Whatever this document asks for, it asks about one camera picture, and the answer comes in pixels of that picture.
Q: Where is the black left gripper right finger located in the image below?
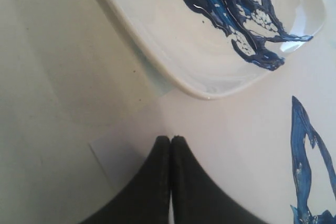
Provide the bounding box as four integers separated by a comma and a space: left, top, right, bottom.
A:
170, 135, 336, 224

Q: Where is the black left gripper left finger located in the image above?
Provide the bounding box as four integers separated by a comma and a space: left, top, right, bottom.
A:
82, 136, 170, 223

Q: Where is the white paper sheet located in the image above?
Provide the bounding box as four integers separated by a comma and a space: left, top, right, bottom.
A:
90, 29, 335, 223

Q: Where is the white square plate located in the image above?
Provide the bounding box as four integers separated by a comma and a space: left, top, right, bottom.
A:
106, 0, 325, 100

